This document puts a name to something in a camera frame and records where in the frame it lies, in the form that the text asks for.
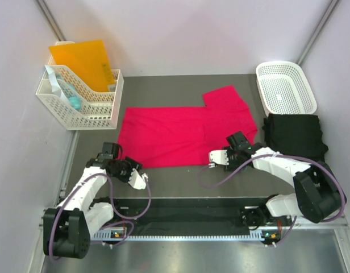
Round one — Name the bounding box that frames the orange plastic folder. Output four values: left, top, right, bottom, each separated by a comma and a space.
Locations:
49, 40, 116, 92

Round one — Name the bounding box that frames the white file organizer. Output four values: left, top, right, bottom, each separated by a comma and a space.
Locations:
36, 42, 124, 130

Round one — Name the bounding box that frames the grey slotted cable duct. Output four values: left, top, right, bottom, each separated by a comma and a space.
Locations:
91, 227, 279, 243

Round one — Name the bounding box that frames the red t shirt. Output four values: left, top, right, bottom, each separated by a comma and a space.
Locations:
118, 85, 257, 168

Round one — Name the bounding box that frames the aluminium frame rail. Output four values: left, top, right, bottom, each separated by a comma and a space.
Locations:
41, 203, 348, 234

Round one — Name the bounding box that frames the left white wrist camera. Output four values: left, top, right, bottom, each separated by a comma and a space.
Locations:
128, 168, 148, 190

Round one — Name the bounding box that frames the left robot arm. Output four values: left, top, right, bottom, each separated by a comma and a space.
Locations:
43, 142, 148, 260

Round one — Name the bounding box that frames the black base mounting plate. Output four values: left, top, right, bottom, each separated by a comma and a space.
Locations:
112, 198, 292, 228

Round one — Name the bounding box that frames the black folded t shirt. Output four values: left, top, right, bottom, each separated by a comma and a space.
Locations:
262, 114, 328, 162

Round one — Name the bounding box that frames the white plastic basket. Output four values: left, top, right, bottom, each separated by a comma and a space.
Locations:
256, 61, 317, 115

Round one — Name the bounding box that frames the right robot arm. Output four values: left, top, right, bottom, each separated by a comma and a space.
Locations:
221, 131, 347, 225

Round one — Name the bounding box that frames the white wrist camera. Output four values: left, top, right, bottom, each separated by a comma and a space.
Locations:
208, 150, 229, 168
128, 168, 148, 190

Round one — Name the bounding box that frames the teal object in organizer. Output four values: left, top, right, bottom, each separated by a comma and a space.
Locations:
56, 74, 81, 111

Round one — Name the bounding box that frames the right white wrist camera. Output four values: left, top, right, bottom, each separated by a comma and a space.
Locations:
208, 150, 229, 168

